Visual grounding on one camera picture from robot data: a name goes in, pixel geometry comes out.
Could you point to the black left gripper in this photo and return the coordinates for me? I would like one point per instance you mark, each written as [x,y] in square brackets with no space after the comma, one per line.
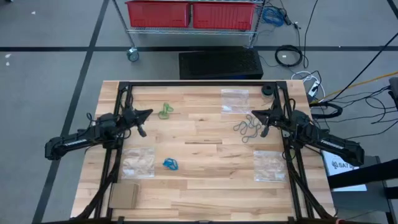
[130,117]

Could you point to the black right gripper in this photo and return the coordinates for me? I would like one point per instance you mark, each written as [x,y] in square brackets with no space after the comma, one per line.
[275,115]

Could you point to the clear plastic zip bag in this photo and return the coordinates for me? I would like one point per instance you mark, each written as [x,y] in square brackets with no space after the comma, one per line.
[269,166]
[235,101]
[138,163]

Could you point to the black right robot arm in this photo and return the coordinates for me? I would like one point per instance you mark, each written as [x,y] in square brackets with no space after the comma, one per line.
[329,144]

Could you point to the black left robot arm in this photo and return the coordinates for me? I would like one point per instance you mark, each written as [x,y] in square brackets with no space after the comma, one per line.
[77,143]

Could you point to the green and black spool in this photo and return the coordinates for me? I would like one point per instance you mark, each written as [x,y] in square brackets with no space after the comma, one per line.
[267,90]

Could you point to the white power strip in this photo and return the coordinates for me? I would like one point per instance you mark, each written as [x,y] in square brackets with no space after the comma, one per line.
[314,88]

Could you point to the brown cardboard piece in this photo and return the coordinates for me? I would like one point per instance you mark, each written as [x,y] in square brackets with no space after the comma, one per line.
[124,196]

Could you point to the white printed paper sign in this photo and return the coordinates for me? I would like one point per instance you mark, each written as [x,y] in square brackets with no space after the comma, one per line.
[339,165]

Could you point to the red plastic bin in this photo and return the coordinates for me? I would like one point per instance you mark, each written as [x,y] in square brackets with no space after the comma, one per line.
[223,15]
[158,14]

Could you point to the black and grey cart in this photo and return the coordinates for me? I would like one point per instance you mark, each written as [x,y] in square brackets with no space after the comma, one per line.
[373,172]

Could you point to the black aluminium table frame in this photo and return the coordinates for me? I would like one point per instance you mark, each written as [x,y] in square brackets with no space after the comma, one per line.
[202,83]

